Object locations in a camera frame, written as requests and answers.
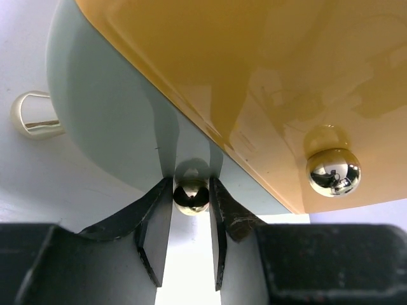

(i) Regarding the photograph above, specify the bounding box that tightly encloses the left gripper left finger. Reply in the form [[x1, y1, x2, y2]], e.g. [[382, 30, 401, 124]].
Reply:
[[1, 178, 173, 304]]

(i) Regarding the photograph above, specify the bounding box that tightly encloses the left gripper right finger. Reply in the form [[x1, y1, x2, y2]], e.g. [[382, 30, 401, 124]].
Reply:
[[209, 178, 406, 304]]

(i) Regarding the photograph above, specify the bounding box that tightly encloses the grey-green organizer bottom drawer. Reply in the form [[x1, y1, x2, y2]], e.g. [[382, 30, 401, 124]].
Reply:
[[46, 1, 287, 215]]

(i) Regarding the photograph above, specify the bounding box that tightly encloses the cream round drawer organizer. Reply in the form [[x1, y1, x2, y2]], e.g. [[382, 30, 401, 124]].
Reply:
[[10, 90, 65, 140]]

